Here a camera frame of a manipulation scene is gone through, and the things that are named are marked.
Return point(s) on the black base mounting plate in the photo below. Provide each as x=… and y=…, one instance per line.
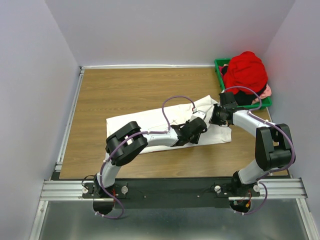
x=170, y=193

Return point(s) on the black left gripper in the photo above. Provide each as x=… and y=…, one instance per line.
x=195, y=140

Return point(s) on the white t shirt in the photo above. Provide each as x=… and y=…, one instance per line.
x=153, y=120

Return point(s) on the green plastic bin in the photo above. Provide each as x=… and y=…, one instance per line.
x=219, y=62

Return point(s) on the pink t shirt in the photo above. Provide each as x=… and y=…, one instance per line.
x=266, y=92

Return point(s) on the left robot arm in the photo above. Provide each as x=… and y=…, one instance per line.
x=128, y=142

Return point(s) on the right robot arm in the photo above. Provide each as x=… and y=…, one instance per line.
x=274, y=149

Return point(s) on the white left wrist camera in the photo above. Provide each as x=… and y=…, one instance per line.
x=198, y=114

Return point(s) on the aluminium frame rail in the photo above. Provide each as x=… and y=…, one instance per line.
x=272, y=188

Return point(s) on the red t shirt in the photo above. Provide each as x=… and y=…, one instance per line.
x=244, y=59

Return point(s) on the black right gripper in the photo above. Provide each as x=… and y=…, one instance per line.
x=213, y=119

